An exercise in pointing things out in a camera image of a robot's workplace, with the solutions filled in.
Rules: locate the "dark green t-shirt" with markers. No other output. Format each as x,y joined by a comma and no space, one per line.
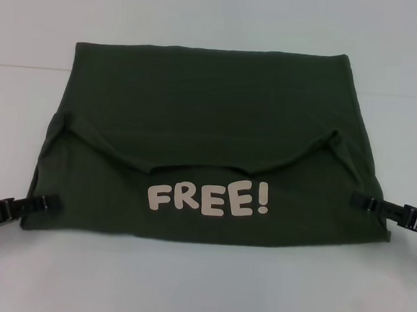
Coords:
213,145

